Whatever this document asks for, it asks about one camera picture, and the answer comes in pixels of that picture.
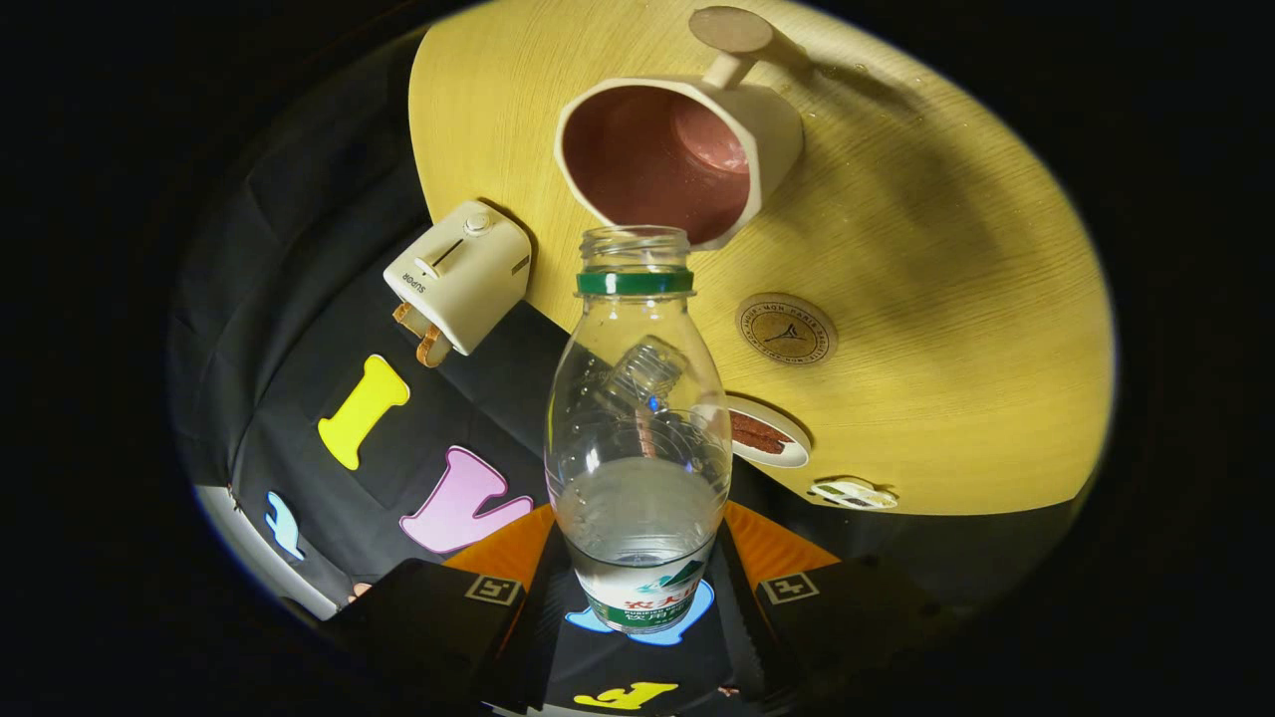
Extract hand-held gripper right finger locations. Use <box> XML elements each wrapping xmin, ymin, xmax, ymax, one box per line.
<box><xmin>712</xmin><ymin>498</ymin><xmax>947</xmax><ymax>713</ymax></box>

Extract clear plastic juice bottle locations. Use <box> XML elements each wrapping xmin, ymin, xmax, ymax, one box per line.
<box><xmin>545</xmin><ymin>225</ymin><xmax>734</xmax><ymax>633</ymax></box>

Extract round cork coaster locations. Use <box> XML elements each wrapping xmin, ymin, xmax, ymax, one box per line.
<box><xmin>735</xmin><ymin>292</ymin><xmax>839</xmax><ymax>366</ymax></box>

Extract black backdrop cloth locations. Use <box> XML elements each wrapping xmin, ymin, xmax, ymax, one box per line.
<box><xmin>169</xmin><ymin>30</ymin><xmax>1097</xmax><ymax>717</ymax></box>

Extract wooden table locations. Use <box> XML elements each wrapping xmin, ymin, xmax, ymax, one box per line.
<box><xmin>408</xmin><ymin>0</ymin><xmax>1117</xmax><ymax>517</ymax></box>

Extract beige cup with wooden handle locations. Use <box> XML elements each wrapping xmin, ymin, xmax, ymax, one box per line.
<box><xmin>554</xmin><ymin>5</ymin><xmax>806</xmax><ymax>251</ymax></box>

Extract grey round plate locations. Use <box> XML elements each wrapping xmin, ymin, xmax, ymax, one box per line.
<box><xmin>725</xmin><ymin>395</ymin><xmax>812</xmax><ymax>469</ymax></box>

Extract toasted bread slice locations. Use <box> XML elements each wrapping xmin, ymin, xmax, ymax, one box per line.
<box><xmin>392</xmin><ymin>302</ymin><xmax>454</xmax><ymax>368</ymax></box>

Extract white divided grain tray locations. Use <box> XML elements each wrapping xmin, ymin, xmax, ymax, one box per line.
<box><xmin>807</xmin><ymin>478</ymin><xmax>899</xmax><ymax>511</ymax></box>

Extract red meat piece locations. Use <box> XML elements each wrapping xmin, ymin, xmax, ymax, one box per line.
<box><xmin>732</xmin><ymin>413</ymin><xmax>793</xmax><ymax>456</ymax></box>

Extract white toaster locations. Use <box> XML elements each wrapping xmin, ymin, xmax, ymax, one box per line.
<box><xmin>383</xmin><ymin>200</ymin><xmax>533</xmax><ymax>357</ymax></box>

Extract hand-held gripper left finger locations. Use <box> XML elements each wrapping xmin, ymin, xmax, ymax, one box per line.
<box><xmin>324</xmin><ymin>503</ymin><xmax>571</xmax><ymax>713</ymax></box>

